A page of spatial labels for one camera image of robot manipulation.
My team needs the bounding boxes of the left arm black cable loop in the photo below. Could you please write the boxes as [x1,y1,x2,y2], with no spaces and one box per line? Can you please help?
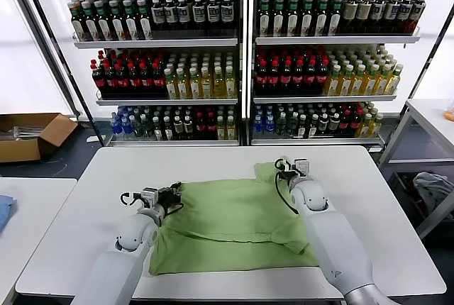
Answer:
[119,191,143,207]

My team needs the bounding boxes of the dark bottle beige label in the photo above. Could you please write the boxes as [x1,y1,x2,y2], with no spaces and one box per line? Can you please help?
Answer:
[343,0,359,34]
[357,0,373,34]

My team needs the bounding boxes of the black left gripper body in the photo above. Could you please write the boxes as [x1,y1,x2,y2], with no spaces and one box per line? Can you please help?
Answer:
[157,187,184,211]

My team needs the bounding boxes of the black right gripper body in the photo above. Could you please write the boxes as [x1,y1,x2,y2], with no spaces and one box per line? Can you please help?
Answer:
[279,169,301,188]

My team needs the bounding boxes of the white metal shelf board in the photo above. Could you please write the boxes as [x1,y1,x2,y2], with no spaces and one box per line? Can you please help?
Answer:
[254,27,422,45]
[72,31,239,50]
[94,90,239,106]
[105,134,240,147]
[253,88,399,104]
[250,133,386,147]

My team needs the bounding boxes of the light green polo shirt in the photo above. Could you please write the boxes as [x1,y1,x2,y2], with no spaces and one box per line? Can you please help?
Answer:
[148,162,320,277]

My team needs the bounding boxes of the silver metal rods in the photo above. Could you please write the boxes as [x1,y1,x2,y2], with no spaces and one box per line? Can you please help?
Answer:
[12,126,45,140]

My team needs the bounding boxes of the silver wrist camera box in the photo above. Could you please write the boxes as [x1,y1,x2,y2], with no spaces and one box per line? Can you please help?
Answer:
[292,157,314,179]
[140,187,161,209]

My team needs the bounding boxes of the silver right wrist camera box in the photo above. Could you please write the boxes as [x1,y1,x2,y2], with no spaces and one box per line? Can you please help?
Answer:
[292,157,314,179]

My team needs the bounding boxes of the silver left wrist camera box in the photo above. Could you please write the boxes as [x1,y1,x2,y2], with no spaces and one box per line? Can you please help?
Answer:
[140,187,161,209]

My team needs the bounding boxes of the open brown cardboard box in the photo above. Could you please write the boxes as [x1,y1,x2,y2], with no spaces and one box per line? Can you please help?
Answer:
[0,112,79,163]

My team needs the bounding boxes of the cola bottle red cap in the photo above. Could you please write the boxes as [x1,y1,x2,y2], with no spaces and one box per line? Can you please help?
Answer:
[304,58,318,95]
[279,58,294,95]
[138,62,153,97]
[267,58,282,95]
[316,57,330,95]
[339,109,350,137]
[151,62,166,97]
[255,58,270,95]
[90,58,106,97]
[102,62,117,97]
[114,62,129,97]
[126,62,141,97]
[292,58,306,95]
[206,111,218,140]
[349,108,360,136]
[195,111,207,140]

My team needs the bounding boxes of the grey-framed white side table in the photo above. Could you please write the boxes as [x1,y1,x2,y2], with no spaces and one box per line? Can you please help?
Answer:
[377,98,454,239]

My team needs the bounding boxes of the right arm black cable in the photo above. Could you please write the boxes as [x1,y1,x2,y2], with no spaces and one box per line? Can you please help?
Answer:
[274,155,301,216]

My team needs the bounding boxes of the dark bottle white blue label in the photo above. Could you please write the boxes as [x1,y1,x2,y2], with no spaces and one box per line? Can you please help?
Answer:
[411,0,428,34]
[221,0,235,31]
[151,0,167,31]
[177,0,191,31]
[399,0,414,34]
[371,0,387,34]
[192,0,207,31]
[206,0,221,31]
[165,0,179,31]
[385,0,402,34]

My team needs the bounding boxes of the folded blue cloth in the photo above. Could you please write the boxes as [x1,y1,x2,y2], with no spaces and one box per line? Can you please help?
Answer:
[0,194,18,237]

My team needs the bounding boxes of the white grey clothes pile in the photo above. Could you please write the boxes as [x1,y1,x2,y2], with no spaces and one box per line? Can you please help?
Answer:
[412,172,454,221]

